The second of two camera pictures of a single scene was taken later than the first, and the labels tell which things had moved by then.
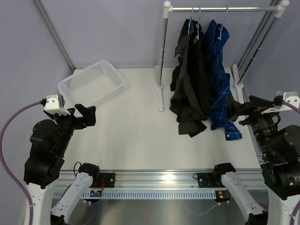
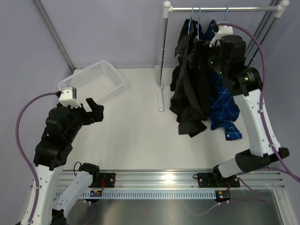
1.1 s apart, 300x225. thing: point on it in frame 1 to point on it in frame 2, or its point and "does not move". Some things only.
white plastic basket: [92, 85] does not move
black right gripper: [234, 108] to [201, 48]
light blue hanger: [190, 19] does not move
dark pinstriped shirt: [189, 102] does not move
